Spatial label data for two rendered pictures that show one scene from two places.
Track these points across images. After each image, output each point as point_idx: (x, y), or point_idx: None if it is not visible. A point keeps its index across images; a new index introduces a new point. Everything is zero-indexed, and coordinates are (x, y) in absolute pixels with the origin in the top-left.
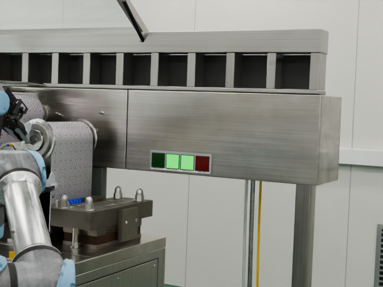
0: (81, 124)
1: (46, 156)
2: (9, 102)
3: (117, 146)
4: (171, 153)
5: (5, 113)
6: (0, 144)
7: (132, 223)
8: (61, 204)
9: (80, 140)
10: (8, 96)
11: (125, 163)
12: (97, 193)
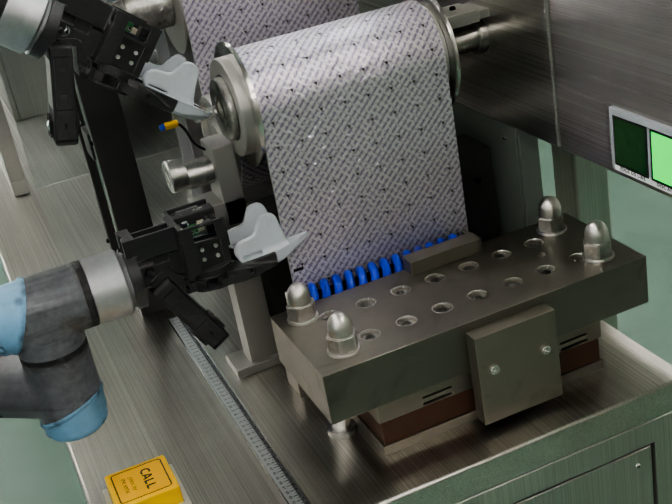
0: (401, 21)
1: (258, 159)
2: (92, 27)
3: (535, 71)
4: (664, 133)
5: (85, 61)
6: (208, 92)
7: (530, 362)
8: (288, 314)
9: (388, 81)
10: (79, 10)
11: (558, 131)
12: (515, 198)
